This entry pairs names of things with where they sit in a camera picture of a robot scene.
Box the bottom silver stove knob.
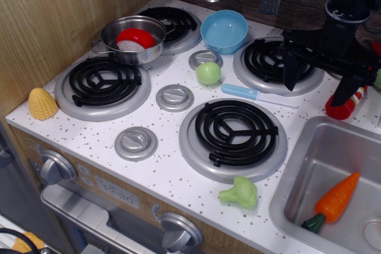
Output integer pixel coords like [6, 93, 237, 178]
[114, 127, 158, 162]

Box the oven knob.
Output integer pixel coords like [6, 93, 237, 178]
[160, 212, 204, 253]
[40, 149, 77, 185]

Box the silver stove knob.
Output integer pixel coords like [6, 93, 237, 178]
[189, 50, 223, 71]
[156, 84, 194, 112]
[114, 127, 158, 162]

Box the left oven front knob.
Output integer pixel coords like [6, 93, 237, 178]
[40, 149, 77, 185]

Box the middle silver stove knob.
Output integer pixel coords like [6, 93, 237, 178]
[156, 84, 194, 112]

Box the steel sink basin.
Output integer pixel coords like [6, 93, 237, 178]
[270, 117, 380, 253]

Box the black burner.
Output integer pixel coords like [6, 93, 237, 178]
[55, 57, 151, 122]
[179, 99, 288, 184]
[233, 37, 324, 97]
[138, 7, 201, 56]

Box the red toy ketchup bottle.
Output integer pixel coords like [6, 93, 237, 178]
[325, 86, 368, 120]

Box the front left black burner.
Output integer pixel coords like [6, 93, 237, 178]
[55, 57, 151, 122]

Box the back left black burner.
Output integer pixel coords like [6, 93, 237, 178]
[138, 7, 201, 56]

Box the blue plastic bowl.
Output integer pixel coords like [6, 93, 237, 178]
[201, 10, 248, 54]

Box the silver oven door handle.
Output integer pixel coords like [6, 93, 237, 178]
[40, 184, 166, 253]

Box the green toy broccoli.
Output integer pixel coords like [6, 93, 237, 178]
[218, 176, 257, 209]

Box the front right black burner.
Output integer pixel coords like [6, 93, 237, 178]
[179, 99, 288, 184]

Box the back right black burner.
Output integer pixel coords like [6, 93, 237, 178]
[233, 37, 324, 97]

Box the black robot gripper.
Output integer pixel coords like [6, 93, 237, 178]
[282, 19, 380, 106]

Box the yellow object bottom left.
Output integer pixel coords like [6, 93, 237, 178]
[12, 232, 45, 252]

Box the orange toy carrot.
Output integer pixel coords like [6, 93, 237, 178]
[301, 172, 360, 234]

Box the top silver stove knob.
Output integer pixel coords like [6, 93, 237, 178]
[189, 50, 223, 71]

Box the small steel pan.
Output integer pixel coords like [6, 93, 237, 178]
[90, 15, 167, 65]

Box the yellow toy corn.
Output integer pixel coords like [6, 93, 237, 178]
[29, 87, 58, 120]

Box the right oven front knob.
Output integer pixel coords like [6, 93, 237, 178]
[160, 212, 204, 253]

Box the blue handled toy knife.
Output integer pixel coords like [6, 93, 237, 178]
[221, 83, 299, 109]

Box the green toy apple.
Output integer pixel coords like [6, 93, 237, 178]
[196, 62, 221, 84]

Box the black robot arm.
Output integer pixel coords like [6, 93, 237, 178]
[282, 0, 380, 106]

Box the green toy vegetable at edge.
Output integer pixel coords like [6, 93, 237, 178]
[373, 69, 381, 90]

